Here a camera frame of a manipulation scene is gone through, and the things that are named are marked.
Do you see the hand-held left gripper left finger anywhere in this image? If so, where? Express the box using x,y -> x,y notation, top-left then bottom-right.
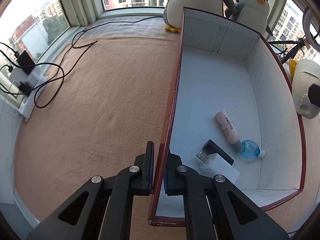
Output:
26,141 -> 155,240

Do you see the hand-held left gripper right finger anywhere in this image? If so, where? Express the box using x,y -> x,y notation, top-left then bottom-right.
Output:
163,147 -> 290,240

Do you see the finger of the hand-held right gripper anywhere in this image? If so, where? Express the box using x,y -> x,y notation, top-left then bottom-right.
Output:
308,82 -> 320,106

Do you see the white plug-in device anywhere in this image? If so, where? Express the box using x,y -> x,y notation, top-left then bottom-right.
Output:
292,59 -> 320,119

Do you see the white wall charger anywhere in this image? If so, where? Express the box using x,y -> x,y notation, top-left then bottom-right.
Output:
195,150 -> 240,183

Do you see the black tube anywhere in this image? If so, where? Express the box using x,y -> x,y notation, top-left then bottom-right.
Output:
202,139 -> 234,167

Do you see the pink tube bottle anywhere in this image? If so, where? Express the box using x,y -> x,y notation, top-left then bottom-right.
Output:
215,109 -> 243,154

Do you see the small clear blue bottle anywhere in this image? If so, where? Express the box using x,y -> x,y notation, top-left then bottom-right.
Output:
240,139 -> 266,160

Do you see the white cardboard box red rim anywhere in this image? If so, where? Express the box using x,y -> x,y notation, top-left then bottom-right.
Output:
148,6 -> 307,228

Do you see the yellow plastic bowl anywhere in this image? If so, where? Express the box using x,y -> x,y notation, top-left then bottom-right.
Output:
288,58 -> 298,79

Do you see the black tripod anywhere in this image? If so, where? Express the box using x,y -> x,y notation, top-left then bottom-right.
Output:
268,37 -> 311,64

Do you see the small penguin plush toy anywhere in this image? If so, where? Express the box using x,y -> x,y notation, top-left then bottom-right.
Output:
225,0 -> 274,37

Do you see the white power strip with chargers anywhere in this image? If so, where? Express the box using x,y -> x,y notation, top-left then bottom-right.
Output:
0,42 -> 66,109

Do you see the checked cloth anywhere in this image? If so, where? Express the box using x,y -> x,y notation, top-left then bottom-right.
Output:
82,16 -> 181,41

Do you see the white plug adapter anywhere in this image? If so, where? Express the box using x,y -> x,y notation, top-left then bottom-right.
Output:
27,73 -> 42,87

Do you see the black plug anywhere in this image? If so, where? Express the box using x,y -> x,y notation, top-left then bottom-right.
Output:
19,81 -> 32,97

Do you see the black power adapter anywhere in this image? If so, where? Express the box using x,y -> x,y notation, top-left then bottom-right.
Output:
16,50 -> 36,76

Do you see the long black cable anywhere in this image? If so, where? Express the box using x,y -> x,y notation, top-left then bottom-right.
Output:
30,16 -> 161,91

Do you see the white window frame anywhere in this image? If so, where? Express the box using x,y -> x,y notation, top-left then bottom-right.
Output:
0,0 -> 320,64

